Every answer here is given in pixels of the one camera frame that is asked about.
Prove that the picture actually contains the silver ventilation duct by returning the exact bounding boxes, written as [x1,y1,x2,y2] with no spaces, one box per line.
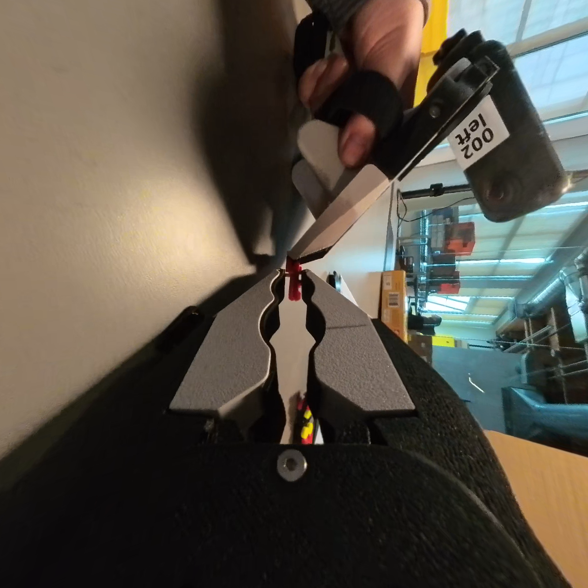
[514,266,588,319]

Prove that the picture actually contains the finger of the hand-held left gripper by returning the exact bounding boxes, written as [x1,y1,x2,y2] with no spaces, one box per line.
[288,164,396,262]

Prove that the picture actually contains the metal shelf with red crates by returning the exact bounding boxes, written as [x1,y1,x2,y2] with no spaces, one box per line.
[397,207,477,299]

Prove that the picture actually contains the black office chair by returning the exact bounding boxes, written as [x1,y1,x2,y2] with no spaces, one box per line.
[406,294,443,332]

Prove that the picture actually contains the large cardboard box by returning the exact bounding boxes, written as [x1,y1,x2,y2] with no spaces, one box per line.
[406,333,435,364]

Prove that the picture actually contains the black red yellow lego assembly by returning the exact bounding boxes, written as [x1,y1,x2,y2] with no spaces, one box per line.
[296,393,318,444]

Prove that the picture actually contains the wooden book stand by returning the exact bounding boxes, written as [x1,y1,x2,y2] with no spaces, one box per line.
[484,431,588,588]

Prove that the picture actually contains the lego instruction booklet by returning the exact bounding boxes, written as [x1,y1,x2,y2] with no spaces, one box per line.
[326,271,369,319]

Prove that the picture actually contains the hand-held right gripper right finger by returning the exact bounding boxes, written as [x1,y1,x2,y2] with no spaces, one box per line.
[302,270,418,422]

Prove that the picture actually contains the person's left hand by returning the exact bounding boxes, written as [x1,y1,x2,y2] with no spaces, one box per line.
[298,7,425,169]

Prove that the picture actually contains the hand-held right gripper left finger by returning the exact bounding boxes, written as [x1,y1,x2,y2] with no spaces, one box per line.
[168,270,283,433]

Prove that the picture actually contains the yellow plastic bin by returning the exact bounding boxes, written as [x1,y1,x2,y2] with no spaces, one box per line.
[416,0,449,108]

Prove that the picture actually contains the person's left forearm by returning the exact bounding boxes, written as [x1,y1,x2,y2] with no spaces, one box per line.
[308,0,430,26]

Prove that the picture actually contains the large grid window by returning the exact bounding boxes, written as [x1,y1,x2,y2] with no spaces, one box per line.
[448,0,588,121]

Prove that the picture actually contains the colourful lego box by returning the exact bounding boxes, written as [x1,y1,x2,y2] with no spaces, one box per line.
[380,270,409,341]

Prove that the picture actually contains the black stand pole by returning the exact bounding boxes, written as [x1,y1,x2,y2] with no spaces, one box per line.
[400,183,474,199]

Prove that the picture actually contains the tall grid window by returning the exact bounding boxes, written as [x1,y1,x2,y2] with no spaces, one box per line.
[427,175,588,322]

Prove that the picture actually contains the dark flat stand base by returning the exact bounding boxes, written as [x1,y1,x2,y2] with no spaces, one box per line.
[383,184,398,273]

